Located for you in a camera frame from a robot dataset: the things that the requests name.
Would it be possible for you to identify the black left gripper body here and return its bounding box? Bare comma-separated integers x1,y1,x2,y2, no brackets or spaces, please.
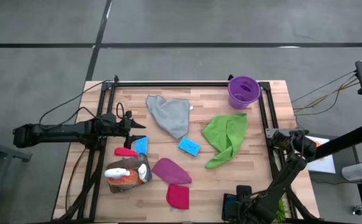
96,110,135,150

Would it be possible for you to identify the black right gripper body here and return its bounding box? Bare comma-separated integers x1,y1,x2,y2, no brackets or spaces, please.
235,184,264,223

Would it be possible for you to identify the light blue sponge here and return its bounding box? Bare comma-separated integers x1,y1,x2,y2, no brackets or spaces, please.
177,136,202,157
134,135,149,156

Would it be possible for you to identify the clear spray bottle red trigger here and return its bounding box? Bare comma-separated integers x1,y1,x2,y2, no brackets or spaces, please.
111,147,149,175

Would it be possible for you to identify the white plastic restorer bottle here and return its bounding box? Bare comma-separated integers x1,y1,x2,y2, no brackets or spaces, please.
137,162,150,184

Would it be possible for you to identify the grey cloth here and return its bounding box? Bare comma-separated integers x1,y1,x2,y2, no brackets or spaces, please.
146,95,190,140

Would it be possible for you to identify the orange spray bottle white trigger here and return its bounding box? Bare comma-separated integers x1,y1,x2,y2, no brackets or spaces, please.
104,167,144,191

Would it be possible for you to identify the grey translucent plastic bin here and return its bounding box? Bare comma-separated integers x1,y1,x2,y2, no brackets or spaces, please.
105,154,153,194

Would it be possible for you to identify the magenta cloth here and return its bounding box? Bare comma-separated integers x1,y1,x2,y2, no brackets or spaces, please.
151,157,193,185

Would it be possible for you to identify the red cloth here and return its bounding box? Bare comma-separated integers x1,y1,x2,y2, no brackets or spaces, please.
165,184,190,210

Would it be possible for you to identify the green microfibre cloth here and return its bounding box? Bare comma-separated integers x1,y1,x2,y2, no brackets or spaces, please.
201,113,249,170

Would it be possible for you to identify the purple plastic bucket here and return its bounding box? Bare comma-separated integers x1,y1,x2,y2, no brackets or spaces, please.
227,75,261,110

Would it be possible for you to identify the black mesh basket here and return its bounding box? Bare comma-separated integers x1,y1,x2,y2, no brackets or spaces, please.
221,192,260,223

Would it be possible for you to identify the green artificial plant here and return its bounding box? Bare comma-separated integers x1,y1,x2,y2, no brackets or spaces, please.
274,198,290,223

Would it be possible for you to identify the white board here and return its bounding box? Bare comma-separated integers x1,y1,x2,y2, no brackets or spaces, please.
305,136,336,174

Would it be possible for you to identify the white paper roll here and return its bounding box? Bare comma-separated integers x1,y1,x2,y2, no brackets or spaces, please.
341,161,362,181

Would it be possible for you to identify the grey metal table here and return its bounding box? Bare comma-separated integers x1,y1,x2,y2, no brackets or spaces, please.
0,136,32,224

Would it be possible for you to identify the black looped cable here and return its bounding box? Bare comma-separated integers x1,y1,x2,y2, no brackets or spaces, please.
115,101,127,121

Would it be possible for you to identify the long black cable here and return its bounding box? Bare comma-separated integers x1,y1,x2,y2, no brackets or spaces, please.
39,79,115,125

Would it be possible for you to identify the black aluminium table frame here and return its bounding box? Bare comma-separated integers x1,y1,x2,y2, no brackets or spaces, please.
56,74,322,224

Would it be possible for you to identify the brown cable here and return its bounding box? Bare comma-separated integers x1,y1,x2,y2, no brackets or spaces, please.
64,147,87,214

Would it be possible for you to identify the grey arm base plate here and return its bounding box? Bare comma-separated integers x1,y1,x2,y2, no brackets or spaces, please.
265,128,309,139

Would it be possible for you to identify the thin yellow cable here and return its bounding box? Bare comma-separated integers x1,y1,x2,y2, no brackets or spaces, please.
292,79,361,116

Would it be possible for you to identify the thin black cable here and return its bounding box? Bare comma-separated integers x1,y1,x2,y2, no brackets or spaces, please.
291,70,358,105

